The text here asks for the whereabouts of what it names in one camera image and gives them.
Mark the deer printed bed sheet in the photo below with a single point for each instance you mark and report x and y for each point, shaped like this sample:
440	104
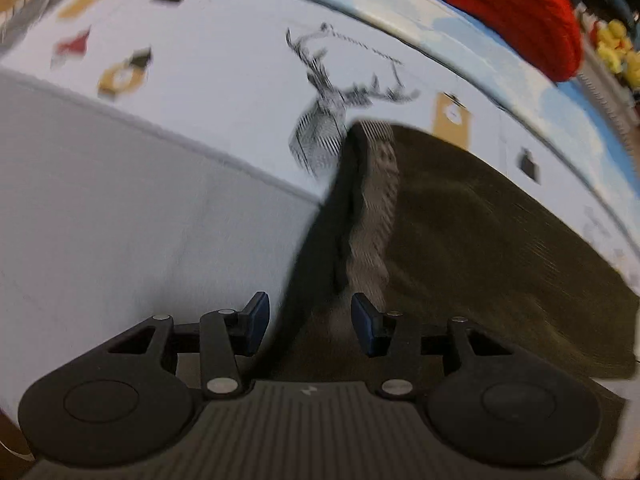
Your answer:
210	90

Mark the yellow plush toy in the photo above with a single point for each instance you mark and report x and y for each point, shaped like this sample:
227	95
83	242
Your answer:
612	32
607	55

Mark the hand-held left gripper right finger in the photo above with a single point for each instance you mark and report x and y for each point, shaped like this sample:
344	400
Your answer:
364	322

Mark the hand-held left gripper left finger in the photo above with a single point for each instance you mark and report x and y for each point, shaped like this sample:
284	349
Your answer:
256	317

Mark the red quilt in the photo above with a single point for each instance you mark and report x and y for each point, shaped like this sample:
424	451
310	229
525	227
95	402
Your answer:
500	5

